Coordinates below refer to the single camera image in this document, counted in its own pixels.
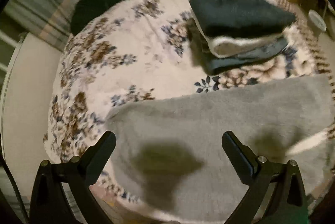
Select grey fleece pants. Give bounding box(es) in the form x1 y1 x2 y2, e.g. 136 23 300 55
105 75 334 222

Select blue folded jeans bottom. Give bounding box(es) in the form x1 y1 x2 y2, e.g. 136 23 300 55
190 37 289 75

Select white-lined folded garment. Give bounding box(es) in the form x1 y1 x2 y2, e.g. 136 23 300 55
191 10 285 58

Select white mesh waste bin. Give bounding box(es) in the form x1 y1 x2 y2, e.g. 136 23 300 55
307 10 327 38

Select floral bed quilt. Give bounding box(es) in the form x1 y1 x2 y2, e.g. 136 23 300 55
44 0 334 219

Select dark folded pants top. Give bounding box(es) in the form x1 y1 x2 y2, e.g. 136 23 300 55
189 0 296 39

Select green striped curtain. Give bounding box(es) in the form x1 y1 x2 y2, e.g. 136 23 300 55
5 0 79 51

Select window frame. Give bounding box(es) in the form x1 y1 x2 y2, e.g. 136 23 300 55
1 26 26 88

